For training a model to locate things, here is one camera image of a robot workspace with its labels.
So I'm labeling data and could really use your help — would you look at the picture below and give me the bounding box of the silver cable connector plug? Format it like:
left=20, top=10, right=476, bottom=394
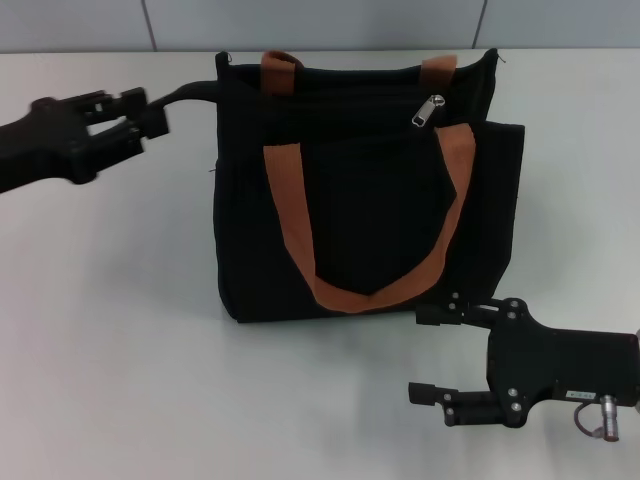
left=573, top=393, right=622, bottom=427

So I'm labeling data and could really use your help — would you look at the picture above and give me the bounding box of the black bag with orange handles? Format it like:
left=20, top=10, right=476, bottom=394
left=149, top=47, right=526, bottom=326

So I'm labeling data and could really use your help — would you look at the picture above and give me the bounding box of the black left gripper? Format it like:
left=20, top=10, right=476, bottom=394
left=0, top=87, right=171, bottom=195

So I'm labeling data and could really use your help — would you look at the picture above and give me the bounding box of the silver metal zipper pull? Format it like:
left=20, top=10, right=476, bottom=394
left=410, top=93, right=448, bottom=128

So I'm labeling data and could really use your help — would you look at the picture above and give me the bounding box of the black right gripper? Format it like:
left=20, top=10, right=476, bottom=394
left=408, top=293, right=640, bottom=429

